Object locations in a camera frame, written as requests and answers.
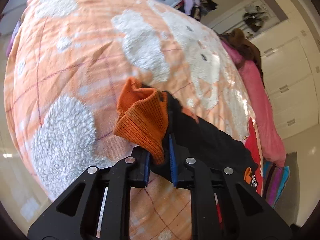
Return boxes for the black orange sweater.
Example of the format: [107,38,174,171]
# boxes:
[114,77,259,187]

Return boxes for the pile of clothes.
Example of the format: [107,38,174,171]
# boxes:
[174,0,218,21]

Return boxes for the striped colourful pillow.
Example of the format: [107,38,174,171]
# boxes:
[263,161,290,208]

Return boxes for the grey headboard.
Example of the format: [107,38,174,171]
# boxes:
[274,152,300,225]

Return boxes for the red floral blanket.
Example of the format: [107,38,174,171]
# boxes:
[244,118,263,196]

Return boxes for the pink duvet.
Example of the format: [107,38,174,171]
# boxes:
[222,41,286,167]

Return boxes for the orange white fleece blanket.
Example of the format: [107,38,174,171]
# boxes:
[3,0,264,240]

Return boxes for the brown fur-trimmed coat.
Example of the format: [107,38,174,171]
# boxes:
[219,28,265,87]

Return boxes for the white wardrobe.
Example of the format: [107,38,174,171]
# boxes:
[252,0,319,139]

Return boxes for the bags hanging on door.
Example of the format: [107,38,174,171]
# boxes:
[242,5,269,33]

